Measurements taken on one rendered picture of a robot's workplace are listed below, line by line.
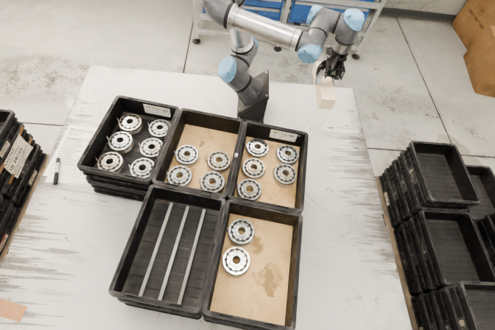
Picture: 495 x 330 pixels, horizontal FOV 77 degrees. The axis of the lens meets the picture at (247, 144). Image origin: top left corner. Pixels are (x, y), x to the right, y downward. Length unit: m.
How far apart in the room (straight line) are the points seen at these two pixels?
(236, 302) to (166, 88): 1.20
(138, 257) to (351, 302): 0.85
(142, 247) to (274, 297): 0.51
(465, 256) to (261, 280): 1.33
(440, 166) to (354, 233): 0.94
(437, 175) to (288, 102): 1.03
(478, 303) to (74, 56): 3.39
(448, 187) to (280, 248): 1.27
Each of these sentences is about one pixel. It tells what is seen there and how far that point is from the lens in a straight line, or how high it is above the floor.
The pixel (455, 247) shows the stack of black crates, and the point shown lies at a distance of 2.21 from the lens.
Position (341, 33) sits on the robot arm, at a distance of 1.25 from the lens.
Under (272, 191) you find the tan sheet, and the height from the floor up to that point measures 0.83.
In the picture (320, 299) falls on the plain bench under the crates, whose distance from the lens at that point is 1.42.
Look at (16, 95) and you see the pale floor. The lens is 3.17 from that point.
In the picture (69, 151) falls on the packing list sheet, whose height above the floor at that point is 0.70.
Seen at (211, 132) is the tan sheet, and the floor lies 0.83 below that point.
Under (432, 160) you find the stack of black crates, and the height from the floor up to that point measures 0.49.
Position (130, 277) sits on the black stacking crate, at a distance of 1.26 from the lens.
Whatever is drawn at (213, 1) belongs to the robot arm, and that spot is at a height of 1.40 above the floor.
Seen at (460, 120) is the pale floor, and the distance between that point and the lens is 3.52.
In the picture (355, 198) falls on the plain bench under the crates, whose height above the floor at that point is 0.70.
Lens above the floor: 2.03
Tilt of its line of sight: 55 degrees down
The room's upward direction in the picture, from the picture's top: 10 degrees clockwise
